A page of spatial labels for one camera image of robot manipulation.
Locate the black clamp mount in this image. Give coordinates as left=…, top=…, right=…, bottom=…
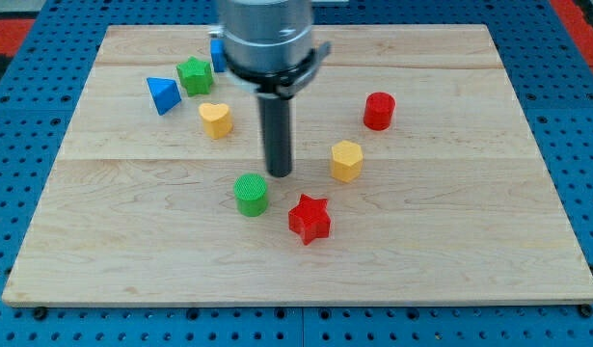
left=209, top=26, right=332, bottom=99

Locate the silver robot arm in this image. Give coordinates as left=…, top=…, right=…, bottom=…
left=216, top=0, right=331, bottom=177

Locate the green cylinder block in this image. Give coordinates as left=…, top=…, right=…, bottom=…
left=233, top=173, right=268, bottom=217

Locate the wooden board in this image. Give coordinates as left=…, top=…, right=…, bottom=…
left=2, top=24, right=593, bottom=307

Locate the red star block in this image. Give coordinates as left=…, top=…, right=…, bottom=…
left=288, top=194, right=331, bottom=245

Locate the yellow heart block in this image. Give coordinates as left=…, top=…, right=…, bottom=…
left=199, top=103, right=233, bottom=140

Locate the blue triangle block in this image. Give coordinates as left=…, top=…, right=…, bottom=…
left=147, top=77, right=181, bottom=116

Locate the red cylinder block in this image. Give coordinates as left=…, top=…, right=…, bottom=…
left=363, top=92, right=396, bottom=131

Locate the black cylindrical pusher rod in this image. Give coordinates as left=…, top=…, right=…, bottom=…
left=257, top=97, right=292, bottom=177

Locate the yellow hexagon block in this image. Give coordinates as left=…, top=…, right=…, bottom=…
left=331, top=140, right=364, bottom=182

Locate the green star block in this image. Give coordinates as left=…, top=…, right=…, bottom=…
left=176, top=57, right=214, bottom=96

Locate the blue cube block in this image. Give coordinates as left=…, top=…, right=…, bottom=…
left=210, top=39, right=227, bottom=73

